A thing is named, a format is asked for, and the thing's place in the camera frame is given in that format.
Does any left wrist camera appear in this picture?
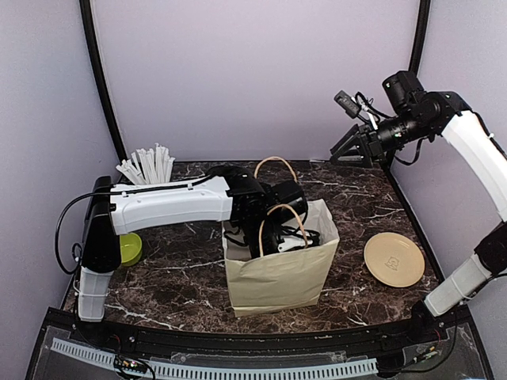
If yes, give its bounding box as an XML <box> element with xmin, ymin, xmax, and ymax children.
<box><xmin>278</xmin><ymin>230</ymin><xmax>320</xmax><ymax>253</ymax></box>

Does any right black frame post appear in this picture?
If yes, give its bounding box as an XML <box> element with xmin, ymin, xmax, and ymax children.
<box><xmin>408</xmin><ymin>0</ymin><xmax>431</xmax><ymax>74</ymax></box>

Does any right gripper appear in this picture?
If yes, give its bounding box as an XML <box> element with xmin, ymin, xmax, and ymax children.
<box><xmin>331</xmin><ymin>109</ymin><xmax>432</xmax><ymax>167</ymax></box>

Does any beige paper bag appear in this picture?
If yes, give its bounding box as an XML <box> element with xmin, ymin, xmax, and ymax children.
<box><xmin>217</xmin><ymin>165</ymin><xmax>340</xmax><ymax>317</ymax></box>

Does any green bowl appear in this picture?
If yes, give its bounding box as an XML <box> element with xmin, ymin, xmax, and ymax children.
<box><xmin>120</xmin><ymin>233</ymin><xmax>143</xmax><ymax>267</ymax></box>

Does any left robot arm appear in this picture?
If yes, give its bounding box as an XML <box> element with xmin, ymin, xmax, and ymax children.
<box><xmin>69</xmin><ymin>165</ymin><xmax>308</xmax><ymax>345</ymax></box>

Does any beige plate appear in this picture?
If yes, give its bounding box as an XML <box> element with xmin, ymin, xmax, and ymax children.
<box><xmin>364</xmin><ymin>232</ymin><xmax>425</xmax><ymax>288</ymax></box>

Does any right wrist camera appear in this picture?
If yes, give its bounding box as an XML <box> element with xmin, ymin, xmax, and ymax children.
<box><xmin>334</xmin><ymin>90</ymin><xmax>380</xmax><ymax>130</ymax></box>

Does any left black frame post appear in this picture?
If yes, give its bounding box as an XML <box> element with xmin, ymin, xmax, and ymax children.
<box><xmin>78</xmin><ymin>0</ymin><xmax>126</xmax><ymax>159</ymax></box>

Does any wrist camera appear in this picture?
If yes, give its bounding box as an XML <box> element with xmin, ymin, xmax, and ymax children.
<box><xmin>334</xmin><ymin>90</ymin><xmax>380</xmax><ymax>130</ymax></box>
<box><xmin>278</xmin><ymin>230</ymin><xmax>320</xmax><ymax>253</ymax></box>

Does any black frame post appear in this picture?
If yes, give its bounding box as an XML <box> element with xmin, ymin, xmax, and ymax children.
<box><xmin>78</xmin><ymin>0</ymin><xmax>126</xmax><ymax>159</ymax></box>
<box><xmin>408</xmin><ymin>0</ymin><xmax>431</xmax><ymax>74</ymax></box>

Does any white cable duct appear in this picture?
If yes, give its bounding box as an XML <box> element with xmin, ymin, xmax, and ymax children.
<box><xmin>51</xmin><ymin>338</ymin><xmax>378</xmax><ymax>379</ymax></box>

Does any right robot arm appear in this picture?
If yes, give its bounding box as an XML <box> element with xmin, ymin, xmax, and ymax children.
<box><xmin>330</xmin><ymin>70</ymin><xmax>506</xmax><ymax>344</ymax></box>

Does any black front rail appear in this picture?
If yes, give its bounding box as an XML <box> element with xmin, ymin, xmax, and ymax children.
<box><xmin>86</xmin><ymin>321</ymin><xmax>417</xmax><ymax>356</ymax></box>

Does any white cup of straws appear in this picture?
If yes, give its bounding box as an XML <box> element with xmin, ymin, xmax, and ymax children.
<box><xmin>116</xmin><ymin>143</ymin><xmax>175</xmax><ymax>185</ymax></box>

